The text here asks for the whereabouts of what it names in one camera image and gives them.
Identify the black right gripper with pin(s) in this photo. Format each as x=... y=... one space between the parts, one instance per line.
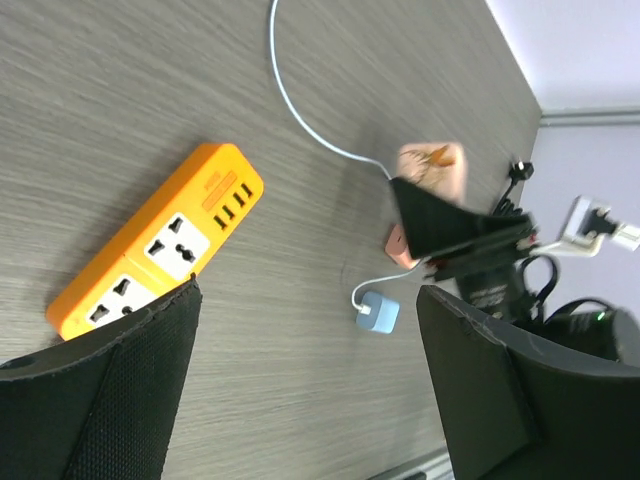
x=486 y=256

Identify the orange power strip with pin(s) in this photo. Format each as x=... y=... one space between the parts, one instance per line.
x=173 y=236

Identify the white plug on strip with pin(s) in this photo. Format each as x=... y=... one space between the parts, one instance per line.
x=596 y=223

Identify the beige red power strip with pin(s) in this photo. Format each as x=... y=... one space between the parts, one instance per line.
x=626 y=236

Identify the tan cube socket adapter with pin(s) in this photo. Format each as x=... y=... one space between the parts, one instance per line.
x=438 y=167

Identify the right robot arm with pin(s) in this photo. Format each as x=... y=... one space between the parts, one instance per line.
x=589 y=325

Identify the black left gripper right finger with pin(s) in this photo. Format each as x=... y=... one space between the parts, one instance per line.
x=515 y=405

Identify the pink charger plug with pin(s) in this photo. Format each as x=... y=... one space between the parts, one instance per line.
x=396 y=248

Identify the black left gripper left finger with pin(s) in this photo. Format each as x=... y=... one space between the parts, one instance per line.
x=102 y=405

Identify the light blue charger plug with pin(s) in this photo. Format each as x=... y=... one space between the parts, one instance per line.
x=378 y=314

